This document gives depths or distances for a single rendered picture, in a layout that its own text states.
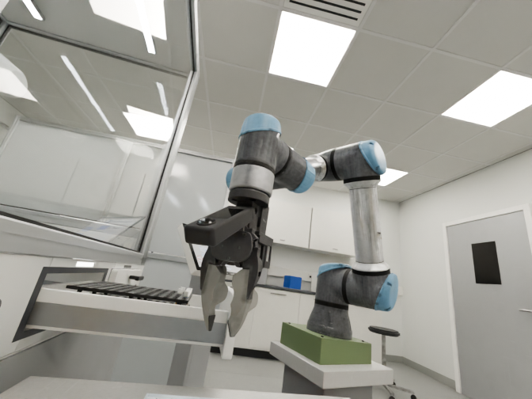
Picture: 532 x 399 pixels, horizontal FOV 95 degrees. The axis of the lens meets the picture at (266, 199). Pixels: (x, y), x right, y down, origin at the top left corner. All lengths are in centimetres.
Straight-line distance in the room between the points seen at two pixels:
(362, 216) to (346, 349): 41
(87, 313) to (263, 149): 41
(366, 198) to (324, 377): 51
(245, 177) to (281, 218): 368
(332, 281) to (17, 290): 77
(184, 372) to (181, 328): 106
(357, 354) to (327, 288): 20
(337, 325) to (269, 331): 278
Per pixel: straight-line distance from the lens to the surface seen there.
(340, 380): 84
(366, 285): 85
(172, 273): 230
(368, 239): 83
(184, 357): 158
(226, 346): 51
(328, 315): 91
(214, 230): 30
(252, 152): 42
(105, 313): 54
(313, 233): 417
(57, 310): 57
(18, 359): 62
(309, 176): 52
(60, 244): 59
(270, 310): 361
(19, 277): 52
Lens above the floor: 96
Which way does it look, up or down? 18 degrees up
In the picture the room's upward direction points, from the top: 9 degrees clockwise
